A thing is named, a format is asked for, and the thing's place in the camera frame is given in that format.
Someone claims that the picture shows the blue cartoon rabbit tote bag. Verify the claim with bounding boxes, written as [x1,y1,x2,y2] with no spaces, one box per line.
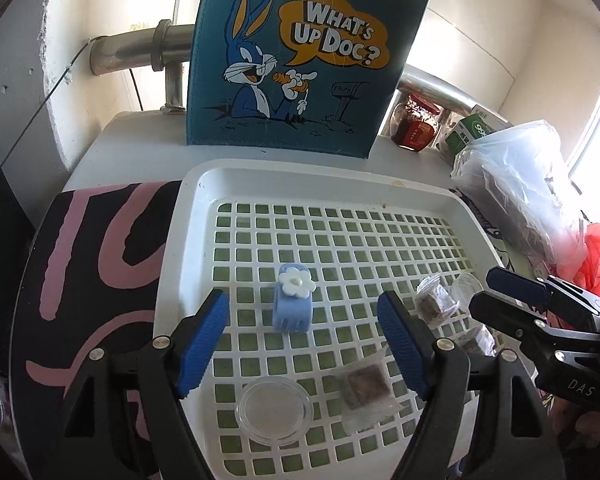
[186,0,437,161]

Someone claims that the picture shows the thin black wall cable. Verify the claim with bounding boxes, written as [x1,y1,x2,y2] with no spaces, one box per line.
[0,40,147,187]

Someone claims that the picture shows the person's right hand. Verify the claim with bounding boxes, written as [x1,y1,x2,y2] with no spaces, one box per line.
[560,410,600,462]

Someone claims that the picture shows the brown candy packet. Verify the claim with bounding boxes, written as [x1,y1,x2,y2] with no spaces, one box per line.
[416,272,461,322]
[457,324,499,357]
[337,357,406,433]

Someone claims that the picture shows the clear plastic bag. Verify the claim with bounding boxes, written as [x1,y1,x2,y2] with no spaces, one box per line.
[451,120,590,272]

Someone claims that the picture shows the blue flower hair clip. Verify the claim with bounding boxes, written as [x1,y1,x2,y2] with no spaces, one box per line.
[272,261,315,334]

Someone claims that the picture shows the metal heating pipe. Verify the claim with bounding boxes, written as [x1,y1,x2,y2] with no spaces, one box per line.
[89,19,486,117]

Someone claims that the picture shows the pink and black printed tablecloth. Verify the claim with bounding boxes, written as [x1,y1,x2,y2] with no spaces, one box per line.
[10,180,600,480]

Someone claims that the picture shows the black water dispenser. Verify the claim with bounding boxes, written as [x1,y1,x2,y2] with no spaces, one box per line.
[0,110,48,376]

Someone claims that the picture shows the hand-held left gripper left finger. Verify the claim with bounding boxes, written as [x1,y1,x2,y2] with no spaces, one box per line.
[55,289,231,480]

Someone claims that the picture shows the white grid plastic tray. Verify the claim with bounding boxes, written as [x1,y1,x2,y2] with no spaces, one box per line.
[152,159,512,480]

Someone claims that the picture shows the glass jar with red lid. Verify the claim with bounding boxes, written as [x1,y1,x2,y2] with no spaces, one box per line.
[391,92,441,153]

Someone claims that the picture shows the clear round plastic container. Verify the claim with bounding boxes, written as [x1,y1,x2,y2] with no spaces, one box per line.
[235,376,315,445]
[450,274,486,311]

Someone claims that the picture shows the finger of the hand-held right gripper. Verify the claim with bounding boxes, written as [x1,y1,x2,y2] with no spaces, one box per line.
[469,291,600,366]
[486,267,600,318]

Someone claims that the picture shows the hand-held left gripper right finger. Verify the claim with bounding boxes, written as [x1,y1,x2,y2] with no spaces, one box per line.
[377,290,566,480]

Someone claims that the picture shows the green and white carton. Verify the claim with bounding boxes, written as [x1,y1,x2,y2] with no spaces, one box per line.
[446,105,507,161]

